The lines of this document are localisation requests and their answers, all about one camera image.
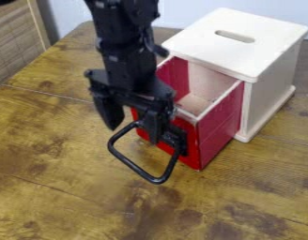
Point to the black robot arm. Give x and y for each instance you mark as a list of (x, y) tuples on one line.
[(123, 23)]

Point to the white wooden box cabinet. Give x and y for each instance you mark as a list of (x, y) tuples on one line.
[(254, 49)]

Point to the black metal drawer handle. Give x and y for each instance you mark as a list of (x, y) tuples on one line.
[(135, 165)]

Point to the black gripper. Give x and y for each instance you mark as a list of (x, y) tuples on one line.
[(127, 83)]

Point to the red wooden drawer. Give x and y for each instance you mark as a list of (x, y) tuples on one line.
[(209, 107)]

